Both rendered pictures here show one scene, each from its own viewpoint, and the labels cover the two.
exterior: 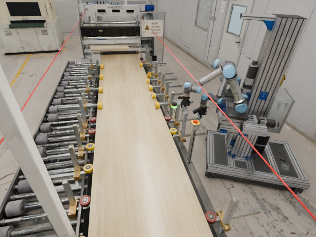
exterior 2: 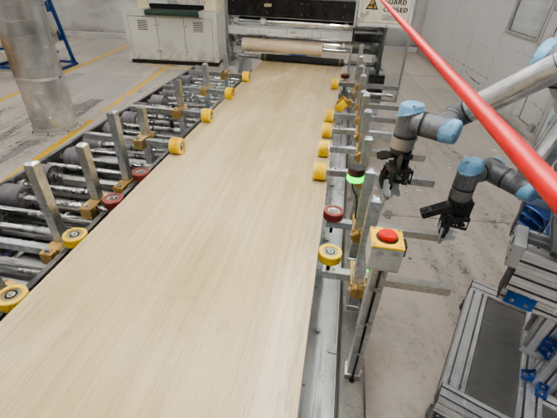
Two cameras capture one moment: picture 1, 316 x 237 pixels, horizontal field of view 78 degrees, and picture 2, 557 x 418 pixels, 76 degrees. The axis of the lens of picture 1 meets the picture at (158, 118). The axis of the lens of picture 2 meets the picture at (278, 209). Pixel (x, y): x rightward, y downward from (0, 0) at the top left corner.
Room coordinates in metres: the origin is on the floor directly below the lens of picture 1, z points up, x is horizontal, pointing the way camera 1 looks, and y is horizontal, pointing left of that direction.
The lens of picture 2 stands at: (0.80, -0.35, 1.70)
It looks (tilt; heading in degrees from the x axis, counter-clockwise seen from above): 34 degrees down; 22
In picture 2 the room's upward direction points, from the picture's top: 2 degrees clockwise
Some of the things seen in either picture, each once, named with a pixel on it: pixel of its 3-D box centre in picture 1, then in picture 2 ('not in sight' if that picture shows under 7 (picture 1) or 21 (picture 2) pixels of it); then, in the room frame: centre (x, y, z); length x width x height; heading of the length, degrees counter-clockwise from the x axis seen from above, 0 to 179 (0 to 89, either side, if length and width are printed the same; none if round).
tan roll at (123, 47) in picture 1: (119, 47); (302, 47); (4.36, 0.90, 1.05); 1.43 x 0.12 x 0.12; 103
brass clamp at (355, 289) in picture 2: (181, 136); (356, 279); (1.73, -0.28, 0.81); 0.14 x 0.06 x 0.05; 13
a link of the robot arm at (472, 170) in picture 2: (204, 98); (468, 173); (2.07, -0.55, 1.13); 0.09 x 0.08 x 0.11; 140
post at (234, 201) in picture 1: (227, 218); not in sight; (0.74, -0.51, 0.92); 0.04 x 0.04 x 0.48; 13
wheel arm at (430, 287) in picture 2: (188, 135); (384, 280); (1.77, -0.37, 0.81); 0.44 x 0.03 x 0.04; 103
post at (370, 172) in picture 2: (176, 120); (359, 224); (1.95, -0.23, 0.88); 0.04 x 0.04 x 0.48; 13
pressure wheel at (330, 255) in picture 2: (172, 133); (328, 262); (1.72, -0.17, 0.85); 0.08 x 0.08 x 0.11
